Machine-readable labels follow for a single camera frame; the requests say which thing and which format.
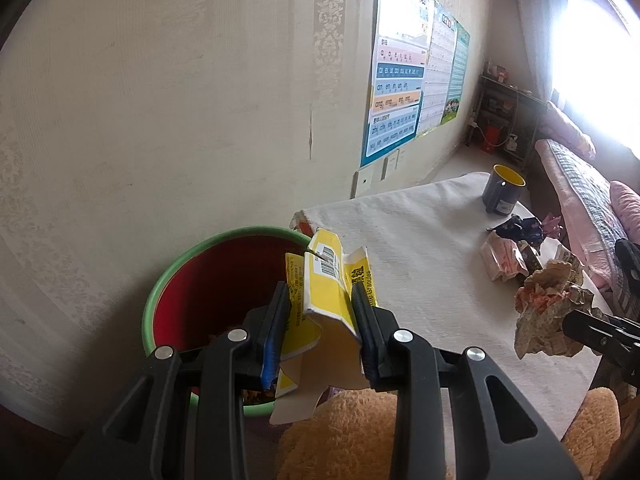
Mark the yellow cardboard box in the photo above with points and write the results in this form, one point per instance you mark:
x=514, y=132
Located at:
x=325, y=290

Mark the beige candy wrapper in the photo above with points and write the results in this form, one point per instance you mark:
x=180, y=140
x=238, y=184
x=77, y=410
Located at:
x=567, y=259

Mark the dark metal shelf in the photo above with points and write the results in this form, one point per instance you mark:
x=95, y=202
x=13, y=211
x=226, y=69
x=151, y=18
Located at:
x=500, y=105

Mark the brown paper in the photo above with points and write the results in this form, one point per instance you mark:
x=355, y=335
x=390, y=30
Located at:
x=545, y=305

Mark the small dark packet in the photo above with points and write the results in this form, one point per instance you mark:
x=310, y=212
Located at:
x=531, y=256

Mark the patterned curtain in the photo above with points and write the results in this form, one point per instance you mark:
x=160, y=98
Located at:
x=537, y=25

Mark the pink folded quilt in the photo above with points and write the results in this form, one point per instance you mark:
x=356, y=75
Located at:
x=627, y=210

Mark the red bin with green rim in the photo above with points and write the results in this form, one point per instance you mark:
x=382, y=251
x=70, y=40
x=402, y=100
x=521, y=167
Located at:
x=210, y=290

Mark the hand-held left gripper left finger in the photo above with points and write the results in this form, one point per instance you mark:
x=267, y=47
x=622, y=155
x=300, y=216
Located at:
x=270, y=355

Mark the white chart wall poster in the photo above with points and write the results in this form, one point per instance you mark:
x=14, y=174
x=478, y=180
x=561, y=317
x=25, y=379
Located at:
x=440, y=75

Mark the brown plush toy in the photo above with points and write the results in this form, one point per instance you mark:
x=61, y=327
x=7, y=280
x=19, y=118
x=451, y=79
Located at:
x=350, y=440

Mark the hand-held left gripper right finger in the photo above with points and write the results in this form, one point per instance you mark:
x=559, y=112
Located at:
x=367, y=340

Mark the white wall socket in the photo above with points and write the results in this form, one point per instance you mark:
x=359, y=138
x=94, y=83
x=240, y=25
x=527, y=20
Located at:
x=391, y=166

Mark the dark blue snack wrapper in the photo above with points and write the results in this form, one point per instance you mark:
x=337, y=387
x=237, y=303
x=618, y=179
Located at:
x=517, y=230

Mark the small purple wrapper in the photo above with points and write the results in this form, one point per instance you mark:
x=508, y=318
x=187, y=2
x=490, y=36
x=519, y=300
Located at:
x=552, y=224

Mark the bed with plaid quilt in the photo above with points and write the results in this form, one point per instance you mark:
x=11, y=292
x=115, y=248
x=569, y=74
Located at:
x=580, y=195

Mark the pink star print pillow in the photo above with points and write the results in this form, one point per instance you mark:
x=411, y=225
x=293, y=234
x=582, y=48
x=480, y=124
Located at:
x=570, y=127

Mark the green wall poster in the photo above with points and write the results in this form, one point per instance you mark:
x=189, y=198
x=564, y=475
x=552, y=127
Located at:
x=457, y=75

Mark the red container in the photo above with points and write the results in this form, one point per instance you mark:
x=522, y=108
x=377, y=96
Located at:
x=491, y=137

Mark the white power adapter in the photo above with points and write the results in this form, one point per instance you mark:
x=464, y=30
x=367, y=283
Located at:
x=512, y=142

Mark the grey mug with yellow inside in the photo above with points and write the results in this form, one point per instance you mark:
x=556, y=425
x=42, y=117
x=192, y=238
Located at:
x=500, y=195

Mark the black garment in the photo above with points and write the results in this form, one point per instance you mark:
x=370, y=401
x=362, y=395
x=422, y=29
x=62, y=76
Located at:
x=629, y=260

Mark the blue bordered letter wall poster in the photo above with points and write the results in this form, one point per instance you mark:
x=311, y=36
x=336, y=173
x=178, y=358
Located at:
x=395, y=85

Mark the bright window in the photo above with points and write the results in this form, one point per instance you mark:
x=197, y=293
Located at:
x=600, y=60

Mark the pale pink foil wrapper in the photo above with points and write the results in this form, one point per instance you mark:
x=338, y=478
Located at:
x=500, y=260

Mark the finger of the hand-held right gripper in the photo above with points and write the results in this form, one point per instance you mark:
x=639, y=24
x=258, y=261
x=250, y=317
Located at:
x=600, y=332

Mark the white cloth covered table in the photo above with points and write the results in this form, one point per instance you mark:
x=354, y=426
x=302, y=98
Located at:
x=425, y=260

